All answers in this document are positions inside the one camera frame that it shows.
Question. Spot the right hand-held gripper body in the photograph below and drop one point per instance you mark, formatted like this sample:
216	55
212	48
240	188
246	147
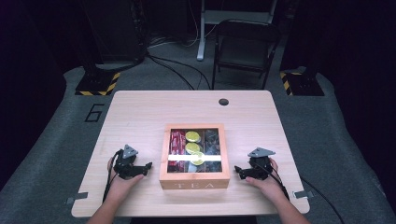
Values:
260	168

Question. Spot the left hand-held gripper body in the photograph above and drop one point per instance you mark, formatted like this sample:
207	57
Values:
126	166

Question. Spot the wooden tea box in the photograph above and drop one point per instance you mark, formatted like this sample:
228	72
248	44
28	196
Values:
194	182

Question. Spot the person's right hand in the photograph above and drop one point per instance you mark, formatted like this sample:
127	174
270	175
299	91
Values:
272	186

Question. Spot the person's left hand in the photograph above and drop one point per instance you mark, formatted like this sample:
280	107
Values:
120	188

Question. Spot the bundle of red sachets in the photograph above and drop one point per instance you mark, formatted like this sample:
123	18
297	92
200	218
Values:
177	146

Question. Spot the pile of dark tea packets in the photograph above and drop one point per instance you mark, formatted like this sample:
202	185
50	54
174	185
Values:
212	144

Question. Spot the pale capsule cup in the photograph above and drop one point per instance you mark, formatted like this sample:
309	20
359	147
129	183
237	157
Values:
192	168

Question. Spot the yellow-green round capsule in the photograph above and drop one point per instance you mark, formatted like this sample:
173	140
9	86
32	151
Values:
192	148
197	158
192	136

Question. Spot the grey metal table clip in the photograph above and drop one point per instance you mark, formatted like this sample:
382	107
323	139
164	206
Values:
302	194
77	197

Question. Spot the black table grommet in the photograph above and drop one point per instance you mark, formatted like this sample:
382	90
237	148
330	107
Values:
223	101

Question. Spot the black stand hazard-striped base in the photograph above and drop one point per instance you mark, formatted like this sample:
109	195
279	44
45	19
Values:
98	84
300	84

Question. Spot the black folding chair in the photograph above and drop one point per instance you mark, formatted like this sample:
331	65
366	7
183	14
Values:
246	40

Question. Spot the white metal desk frame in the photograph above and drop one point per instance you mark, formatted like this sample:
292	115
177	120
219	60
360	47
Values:
201	37

